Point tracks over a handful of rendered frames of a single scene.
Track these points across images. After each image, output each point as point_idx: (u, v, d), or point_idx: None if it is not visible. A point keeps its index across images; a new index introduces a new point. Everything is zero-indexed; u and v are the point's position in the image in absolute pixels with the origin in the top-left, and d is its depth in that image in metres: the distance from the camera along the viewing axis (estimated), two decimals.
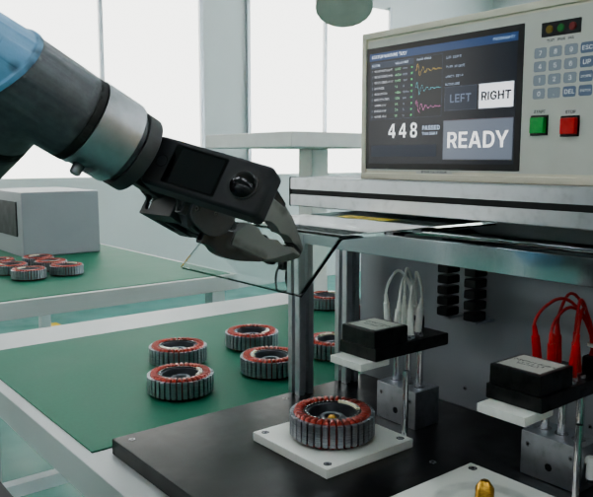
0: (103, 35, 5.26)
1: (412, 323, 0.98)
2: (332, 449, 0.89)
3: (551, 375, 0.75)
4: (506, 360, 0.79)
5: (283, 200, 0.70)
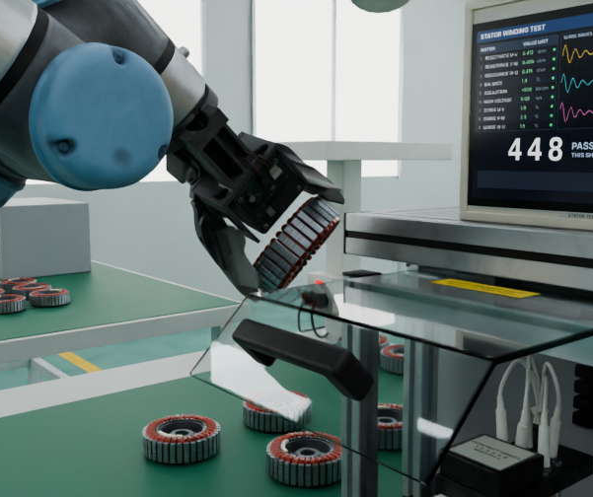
0: None
1: (548, 448, 0.63)
2: None
3: None
4: None
5: (214, 260, 0.68)
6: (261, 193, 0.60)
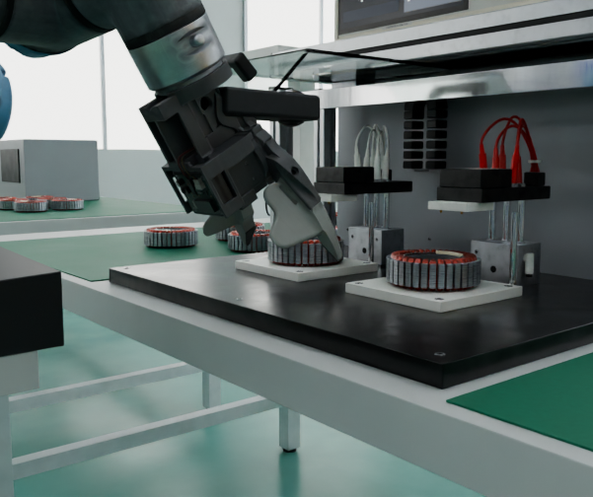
0: None
1: (379, 168, 1.09)
2: (304, 265, 1.00)
3: (490, 171, 0.86)
4: None
5: None
6: (191, 187, 0.64)
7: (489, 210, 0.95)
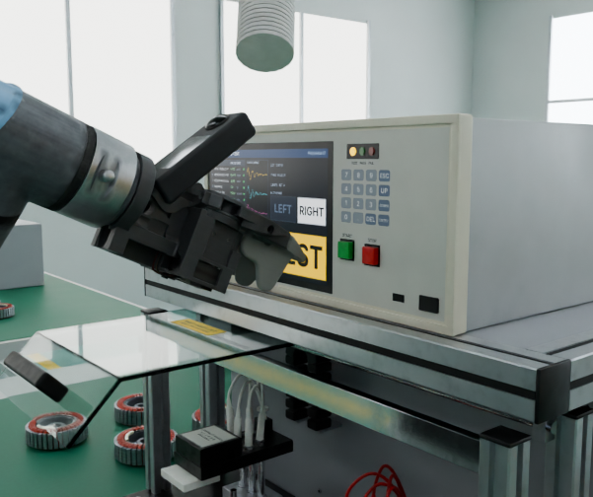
0: (71, 52, 5.21)
1: (250, 434, 0.94)
2: None
3: None
4: None
5: None
6: None
7: None
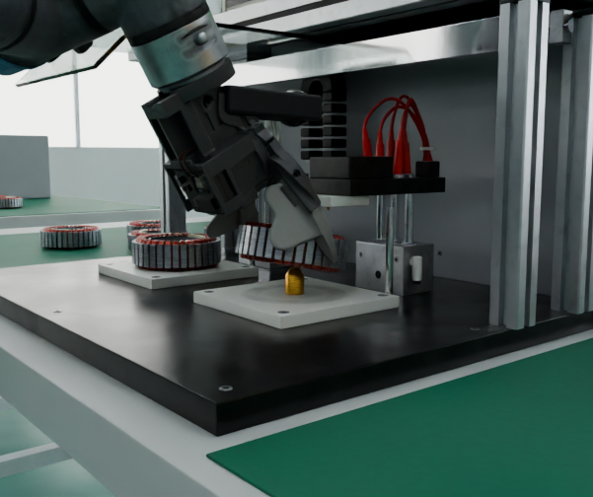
0: None
1: None
2: (168, 270, 0.86)
3: (363, 158, 0.72)
4: None
5: None
6: (192, 185, 0.64)
7: (377, 205, 0.82)
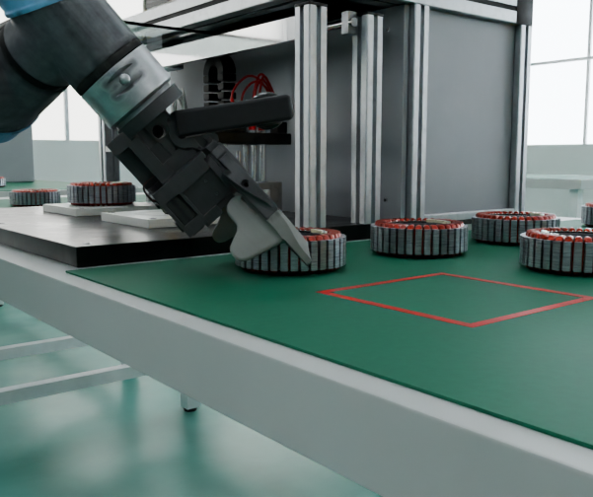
0: None
1: None
2: (92, 205, 1.15)
3: None
4: None
5: None
6: None
7: (243, 155, 1.11)
